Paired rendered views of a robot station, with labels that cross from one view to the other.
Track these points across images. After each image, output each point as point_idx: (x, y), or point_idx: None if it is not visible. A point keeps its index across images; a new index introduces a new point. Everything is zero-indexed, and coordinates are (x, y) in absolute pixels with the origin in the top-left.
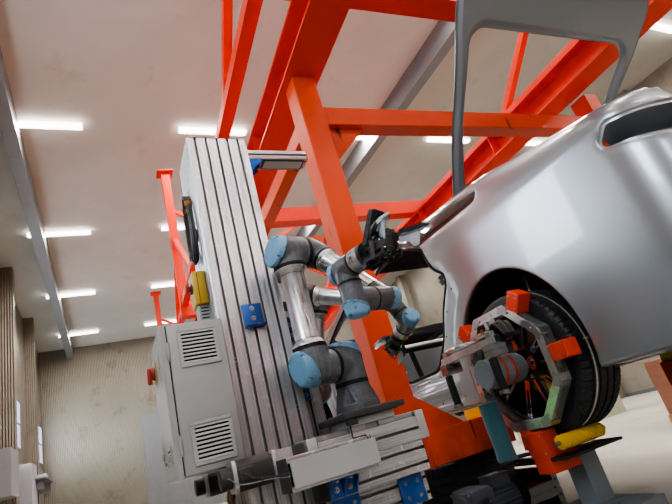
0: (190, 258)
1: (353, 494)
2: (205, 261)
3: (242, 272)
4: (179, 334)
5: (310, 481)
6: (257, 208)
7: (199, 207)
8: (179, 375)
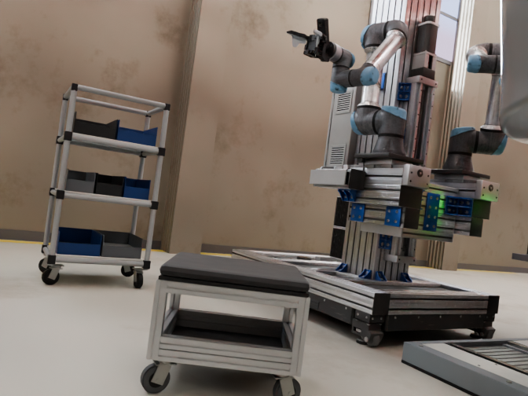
0: None
1: (361, 203)
2: None
3: None
4: (338, 95)
5: (314, 182)
6: None
7: (374, 1)
8: (333, 119)
